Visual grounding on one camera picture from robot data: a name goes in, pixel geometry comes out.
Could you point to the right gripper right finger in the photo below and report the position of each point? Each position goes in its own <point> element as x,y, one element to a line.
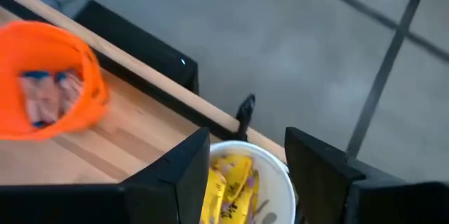
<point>350,203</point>

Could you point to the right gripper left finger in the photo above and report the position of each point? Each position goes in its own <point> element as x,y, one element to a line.
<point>105,204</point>

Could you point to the yellow Sour Patch packet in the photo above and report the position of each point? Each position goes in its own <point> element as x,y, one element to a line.
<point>242,203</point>
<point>235,171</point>
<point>212,203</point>

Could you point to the blue silver candy bar packet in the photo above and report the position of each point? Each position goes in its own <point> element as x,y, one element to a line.
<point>70,90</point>
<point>40,101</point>

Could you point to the white plastic bucket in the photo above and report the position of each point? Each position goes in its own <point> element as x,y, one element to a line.
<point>277,189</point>

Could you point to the black table edge clamp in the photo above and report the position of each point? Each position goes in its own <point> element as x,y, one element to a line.
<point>245,111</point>

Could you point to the black box with indicator light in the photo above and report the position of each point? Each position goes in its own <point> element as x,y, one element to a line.
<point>140,45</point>

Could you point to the orange pumpkin bucket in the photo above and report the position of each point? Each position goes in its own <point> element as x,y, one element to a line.
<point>52,41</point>

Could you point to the black aluminium table frame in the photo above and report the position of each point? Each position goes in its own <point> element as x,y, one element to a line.
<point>158,94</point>

